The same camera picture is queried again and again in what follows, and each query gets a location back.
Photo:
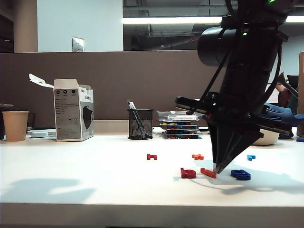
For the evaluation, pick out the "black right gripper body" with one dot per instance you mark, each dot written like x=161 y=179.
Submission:
x=240 y=99

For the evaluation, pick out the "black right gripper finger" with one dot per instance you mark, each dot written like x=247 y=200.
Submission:
x=244 y=142
x=219 y=137

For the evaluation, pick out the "dark blue letter g magnet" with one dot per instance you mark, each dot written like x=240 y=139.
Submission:
x=237 y=174

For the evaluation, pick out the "orange letter i magnet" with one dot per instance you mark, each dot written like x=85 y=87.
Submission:
x=209 y=173

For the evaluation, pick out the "red letter b magnet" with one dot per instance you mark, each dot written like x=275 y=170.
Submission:
x=184 y=174

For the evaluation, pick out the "light blue letter r magnet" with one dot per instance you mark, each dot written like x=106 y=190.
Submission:
x=249 y=157

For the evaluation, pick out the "orange letter x magnet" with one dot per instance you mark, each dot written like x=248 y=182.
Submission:
x=197 y=157

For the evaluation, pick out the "blue letter e magnet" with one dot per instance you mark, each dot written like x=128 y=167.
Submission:
x=301 y=140

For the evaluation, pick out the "red letter n magnet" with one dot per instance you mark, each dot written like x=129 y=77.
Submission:
x=149 y=157

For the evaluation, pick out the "beige oval paper bowl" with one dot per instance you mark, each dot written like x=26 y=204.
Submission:
x=268 y=139

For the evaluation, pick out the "computer monitor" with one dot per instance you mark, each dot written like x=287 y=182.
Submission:
x=275 y=97

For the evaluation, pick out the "seated person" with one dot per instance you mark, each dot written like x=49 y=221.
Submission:
x=285 y=99

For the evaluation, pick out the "grey funnel-shaped lamp head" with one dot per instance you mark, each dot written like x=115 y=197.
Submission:
x=286 y=83

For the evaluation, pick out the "black mesh pen holder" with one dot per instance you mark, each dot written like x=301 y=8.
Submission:
x=142 y=128

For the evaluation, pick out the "clear ballpoint pen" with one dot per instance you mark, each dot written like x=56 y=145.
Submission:
x=131 y=105

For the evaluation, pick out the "ceiling light strip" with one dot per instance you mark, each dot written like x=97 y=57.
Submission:
x=166 y=20

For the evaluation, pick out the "brown desk partition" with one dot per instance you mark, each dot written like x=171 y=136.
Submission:
x=118 y=83

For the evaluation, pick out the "white grey face mask box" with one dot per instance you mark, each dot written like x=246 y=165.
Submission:
x=69 y=114

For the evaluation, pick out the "small white case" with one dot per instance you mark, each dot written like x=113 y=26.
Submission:
x=39 y=134

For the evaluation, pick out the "brown paper cup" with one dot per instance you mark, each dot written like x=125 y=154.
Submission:
x=15 y=127

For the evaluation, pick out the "wooden post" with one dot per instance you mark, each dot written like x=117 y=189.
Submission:
x=301 y=95

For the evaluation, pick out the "silver wall plate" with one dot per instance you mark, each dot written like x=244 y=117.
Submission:
x=78 y=44

